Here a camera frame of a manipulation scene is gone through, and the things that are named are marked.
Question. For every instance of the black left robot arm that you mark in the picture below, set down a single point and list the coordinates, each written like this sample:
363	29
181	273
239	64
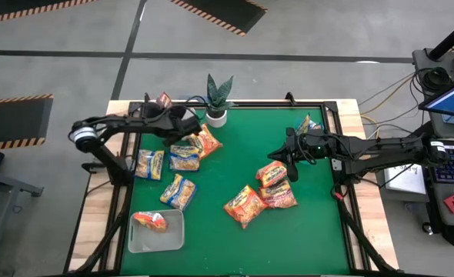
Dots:
127	123

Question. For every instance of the grey workstation desk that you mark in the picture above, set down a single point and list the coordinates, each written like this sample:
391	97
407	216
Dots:
438	221

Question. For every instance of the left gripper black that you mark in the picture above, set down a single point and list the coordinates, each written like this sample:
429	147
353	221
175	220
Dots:
173	127

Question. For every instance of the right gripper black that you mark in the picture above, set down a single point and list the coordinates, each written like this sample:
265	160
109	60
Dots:
306	148

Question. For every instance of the white paper sign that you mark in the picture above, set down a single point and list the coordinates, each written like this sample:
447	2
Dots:
406	181

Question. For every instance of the orange chicken ramen noodle pack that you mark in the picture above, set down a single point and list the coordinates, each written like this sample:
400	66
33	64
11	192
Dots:
245	206
150	222
209	142

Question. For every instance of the black camera pole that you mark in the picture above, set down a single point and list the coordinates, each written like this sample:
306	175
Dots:
450	38

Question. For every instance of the translucent blue plastic bin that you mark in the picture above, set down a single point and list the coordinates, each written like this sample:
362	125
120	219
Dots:
319	131

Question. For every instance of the black hazard-striped floor mat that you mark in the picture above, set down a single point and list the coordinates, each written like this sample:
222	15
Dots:
19	7
11	119
227	11

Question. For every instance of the red beef ramen noodle pack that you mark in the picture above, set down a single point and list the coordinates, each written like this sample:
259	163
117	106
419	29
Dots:
279	195
164	101
270	175

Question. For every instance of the black aluminium table frame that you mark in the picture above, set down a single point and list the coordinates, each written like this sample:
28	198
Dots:
258	104

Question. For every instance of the green table mat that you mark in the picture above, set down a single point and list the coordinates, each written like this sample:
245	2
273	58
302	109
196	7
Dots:
231	250

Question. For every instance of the blue yellow ramen noodle pack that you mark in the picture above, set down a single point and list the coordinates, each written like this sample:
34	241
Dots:
150	164
184	158
304	125
178	192

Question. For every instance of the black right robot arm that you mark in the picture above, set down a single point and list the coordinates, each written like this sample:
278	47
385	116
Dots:
384	148

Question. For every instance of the pale grey plastic bin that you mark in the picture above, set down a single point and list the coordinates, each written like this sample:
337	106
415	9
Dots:
173	242

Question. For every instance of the snake plant in white pot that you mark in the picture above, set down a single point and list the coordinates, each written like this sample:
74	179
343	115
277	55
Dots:
216	120

